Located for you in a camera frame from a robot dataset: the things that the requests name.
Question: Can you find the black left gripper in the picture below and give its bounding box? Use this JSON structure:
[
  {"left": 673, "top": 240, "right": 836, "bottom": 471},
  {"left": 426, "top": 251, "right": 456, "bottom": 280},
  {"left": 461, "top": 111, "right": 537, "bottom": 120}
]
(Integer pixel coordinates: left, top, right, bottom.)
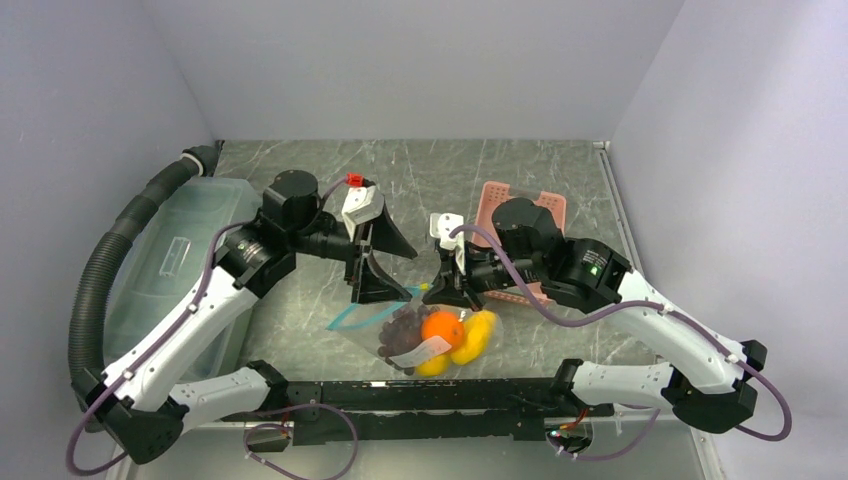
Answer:
[{"left": 289, "top": 202, "right": 416, "bottom": 303}]

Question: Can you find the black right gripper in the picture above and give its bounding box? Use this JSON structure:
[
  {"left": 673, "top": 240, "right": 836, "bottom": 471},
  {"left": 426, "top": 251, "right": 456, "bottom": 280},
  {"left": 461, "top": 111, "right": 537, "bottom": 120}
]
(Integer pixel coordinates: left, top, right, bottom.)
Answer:
[{"left": 422, "top": 239, "right": 545, "bottom": 312}]

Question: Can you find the orange fruit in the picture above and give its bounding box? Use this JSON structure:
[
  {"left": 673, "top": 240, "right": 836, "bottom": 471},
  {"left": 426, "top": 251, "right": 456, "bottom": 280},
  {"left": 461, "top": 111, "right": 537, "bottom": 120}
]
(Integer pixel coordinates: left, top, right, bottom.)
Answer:
[{"left": 420, "top": 310, "right": 465, "bottom": 350}]

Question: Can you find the yellow mango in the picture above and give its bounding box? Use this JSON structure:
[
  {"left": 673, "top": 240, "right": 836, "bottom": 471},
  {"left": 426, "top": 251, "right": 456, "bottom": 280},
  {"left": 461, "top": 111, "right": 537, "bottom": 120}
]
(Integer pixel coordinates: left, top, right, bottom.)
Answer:
[{"left": 450, "top": 310, "right": 498, "bottom": 366}]

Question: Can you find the clear zip top bag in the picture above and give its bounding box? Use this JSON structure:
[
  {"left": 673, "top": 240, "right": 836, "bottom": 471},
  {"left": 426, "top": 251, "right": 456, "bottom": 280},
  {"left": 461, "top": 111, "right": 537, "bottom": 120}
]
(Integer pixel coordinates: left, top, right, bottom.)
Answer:
[{"left": 327, "top": 284, "right": 502, "bottom": 378}]

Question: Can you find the dark red grape bunch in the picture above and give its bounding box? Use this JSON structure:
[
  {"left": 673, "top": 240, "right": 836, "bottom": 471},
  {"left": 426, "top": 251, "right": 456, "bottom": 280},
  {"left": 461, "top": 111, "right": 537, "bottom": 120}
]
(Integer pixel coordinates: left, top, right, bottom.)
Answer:
[{"left": 377, "top": 305, "right": 431, "bottom": 376}]

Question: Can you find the yellow lemon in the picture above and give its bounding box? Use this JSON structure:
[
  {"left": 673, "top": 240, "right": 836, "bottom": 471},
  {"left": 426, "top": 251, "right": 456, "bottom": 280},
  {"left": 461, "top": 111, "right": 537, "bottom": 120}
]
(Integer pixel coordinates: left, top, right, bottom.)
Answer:
[{"left": 415, "top": 354, "right": 452, "bottom": 377}]

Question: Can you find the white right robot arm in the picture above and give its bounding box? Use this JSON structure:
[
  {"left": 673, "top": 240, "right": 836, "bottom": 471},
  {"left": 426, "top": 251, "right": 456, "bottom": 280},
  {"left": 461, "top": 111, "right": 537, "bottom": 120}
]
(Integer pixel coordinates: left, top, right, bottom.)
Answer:
[{"left": 423, "top": 198, "right": 767, "bottom": 434}]

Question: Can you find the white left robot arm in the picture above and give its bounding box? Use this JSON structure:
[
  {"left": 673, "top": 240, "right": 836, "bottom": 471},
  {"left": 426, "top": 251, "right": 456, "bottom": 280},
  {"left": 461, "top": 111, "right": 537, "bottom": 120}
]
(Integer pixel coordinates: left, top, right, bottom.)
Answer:
[{"left": 72, "top": 170, "right": 417, "bottom": 464}]

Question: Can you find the pink perforated plastic basket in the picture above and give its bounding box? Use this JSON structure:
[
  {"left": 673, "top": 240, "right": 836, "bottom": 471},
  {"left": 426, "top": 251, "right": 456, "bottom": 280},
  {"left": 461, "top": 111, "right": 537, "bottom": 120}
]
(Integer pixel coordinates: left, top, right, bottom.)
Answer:
[{"left": 472, "top": 180, "right": 567, "bottom": 306}]

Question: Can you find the clear plastic storage bin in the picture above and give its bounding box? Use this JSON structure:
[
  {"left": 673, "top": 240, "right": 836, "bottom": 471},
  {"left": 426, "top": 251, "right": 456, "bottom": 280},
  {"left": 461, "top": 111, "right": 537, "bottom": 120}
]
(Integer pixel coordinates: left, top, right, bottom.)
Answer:
[{"left": 103, "top": 177, "right": 261, "bottom": 365}]

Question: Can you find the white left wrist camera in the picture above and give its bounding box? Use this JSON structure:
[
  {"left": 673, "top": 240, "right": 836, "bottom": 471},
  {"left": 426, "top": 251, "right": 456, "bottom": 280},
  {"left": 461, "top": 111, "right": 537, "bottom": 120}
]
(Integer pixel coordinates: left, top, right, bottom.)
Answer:
[{"left": 341, "top": 173, "right": 385, "bottom": 229}]

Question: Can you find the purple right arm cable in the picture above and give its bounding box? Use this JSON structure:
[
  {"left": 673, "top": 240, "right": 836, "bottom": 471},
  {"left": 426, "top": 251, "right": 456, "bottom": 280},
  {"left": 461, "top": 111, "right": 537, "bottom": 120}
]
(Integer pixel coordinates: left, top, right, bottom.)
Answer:
[{"left": 449, "top": 223, "right": 794, "bottom": 443}]

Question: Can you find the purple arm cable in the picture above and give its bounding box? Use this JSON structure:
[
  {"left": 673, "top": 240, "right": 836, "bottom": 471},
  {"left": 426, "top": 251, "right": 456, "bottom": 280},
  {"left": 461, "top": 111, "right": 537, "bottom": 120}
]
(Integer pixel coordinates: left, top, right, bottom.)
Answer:
[
  {"left": 64, "top": 175, "right": 351, "bottom": 477},
  {"left": 449, "top": 223, "right": 794, "bottom": 443}
]

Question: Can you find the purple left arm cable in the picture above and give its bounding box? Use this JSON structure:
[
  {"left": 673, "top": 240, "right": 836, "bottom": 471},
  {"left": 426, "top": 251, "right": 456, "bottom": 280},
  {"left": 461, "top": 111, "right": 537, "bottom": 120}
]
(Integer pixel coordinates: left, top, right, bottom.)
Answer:
[{"left": 64, "top": 175, "right": 351, "bottom": 477}]

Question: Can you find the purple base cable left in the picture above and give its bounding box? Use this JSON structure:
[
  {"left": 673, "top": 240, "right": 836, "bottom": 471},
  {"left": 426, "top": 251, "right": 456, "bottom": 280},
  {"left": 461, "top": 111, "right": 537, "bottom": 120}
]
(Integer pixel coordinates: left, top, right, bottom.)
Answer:
[{"left": 242, "top": 400, "right": 362, "bottom": 480}]

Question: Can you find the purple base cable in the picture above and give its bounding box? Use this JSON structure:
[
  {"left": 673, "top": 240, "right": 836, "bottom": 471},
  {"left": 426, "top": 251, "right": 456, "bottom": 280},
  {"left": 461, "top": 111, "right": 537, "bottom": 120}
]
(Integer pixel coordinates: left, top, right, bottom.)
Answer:
[
  {"left": 242, "top": 400, "right": 362, "bottom": 480},
  {"left": 549, "top": 407, "right": 662, "bottom": 464}
]

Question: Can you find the aluminium frame rail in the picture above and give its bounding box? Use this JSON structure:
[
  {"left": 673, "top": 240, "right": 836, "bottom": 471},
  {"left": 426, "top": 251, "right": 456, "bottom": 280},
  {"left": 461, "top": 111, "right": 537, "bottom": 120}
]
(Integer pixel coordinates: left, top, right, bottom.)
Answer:
[{"left": 592, "top": 140, "right": 727, "bottom": 480}]

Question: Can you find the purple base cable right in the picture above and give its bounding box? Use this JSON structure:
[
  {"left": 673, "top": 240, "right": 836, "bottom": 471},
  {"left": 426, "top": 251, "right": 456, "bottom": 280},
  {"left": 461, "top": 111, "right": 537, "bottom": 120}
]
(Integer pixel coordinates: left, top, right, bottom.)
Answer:
[{"left": 549, "top": 407, "right": 662, "bottom": 464}]

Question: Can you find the black corrugated hose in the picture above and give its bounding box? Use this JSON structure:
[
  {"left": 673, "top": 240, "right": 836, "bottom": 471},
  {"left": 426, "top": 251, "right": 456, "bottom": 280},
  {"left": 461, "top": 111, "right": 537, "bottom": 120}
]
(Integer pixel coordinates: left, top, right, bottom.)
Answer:
[{"left": 68, "top": 140, "right": 225, "bottom": 392}]

